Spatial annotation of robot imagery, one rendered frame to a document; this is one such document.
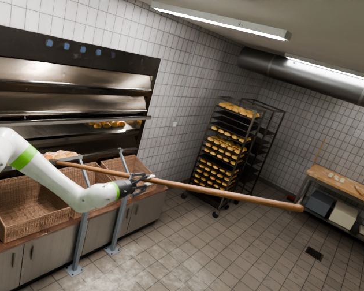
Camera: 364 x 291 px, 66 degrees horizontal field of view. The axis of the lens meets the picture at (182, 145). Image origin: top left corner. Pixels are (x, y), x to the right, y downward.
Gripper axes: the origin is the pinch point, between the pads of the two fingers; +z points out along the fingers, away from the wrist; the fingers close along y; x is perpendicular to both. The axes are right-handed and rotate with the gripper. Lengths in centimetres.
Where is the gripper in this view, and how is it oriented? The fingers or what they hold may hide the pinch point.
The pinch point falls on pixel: (149, 179)
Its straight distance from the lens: 158.4
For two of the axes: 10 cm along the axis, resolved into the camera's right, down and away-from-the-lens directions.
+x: 8.2, 0.7, -5.7
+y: 0.0, 9.9, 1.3
